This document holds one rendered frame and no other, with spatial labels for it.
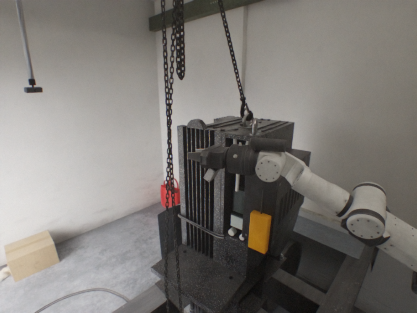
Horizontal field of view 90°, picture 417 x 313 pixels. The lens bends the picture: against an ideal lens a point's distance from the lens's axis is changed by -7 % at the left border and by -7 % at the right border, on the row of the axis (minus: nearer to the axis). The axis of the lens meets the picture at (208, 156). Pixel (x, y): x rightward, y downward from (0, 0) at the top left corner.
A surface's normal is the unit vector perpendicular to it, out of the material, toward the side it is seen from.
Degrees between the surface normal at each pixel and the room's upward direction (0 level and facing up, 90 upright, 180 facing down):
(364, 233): 108
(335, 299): 0
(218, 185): 90
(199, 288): 0
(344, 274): 0
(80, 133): 90
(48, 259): 90
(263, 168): 90
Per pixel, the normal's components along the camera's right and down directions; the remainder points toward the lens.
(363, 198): -0.50, -0.83
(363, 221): -0.55, 0.53
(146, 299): 0.00, -0.95
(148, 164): 0.71, 0.22
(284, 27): -0.70, 0.22
